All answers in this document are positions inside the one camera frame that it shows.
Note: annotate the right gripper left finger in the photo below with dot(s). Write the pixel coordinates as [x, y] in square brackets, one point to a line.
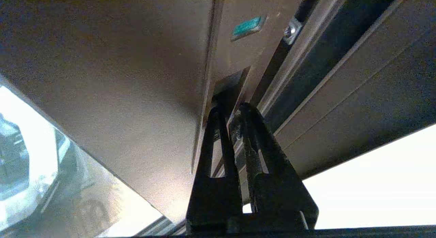
[214, 197]

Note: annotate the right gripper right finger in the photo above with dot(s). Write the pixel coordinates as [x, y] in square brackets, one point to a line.
[279, 197]

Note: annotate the brown framed sliding glass door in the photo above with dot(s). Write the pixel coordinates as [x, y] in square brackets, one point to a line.
[119, 94]

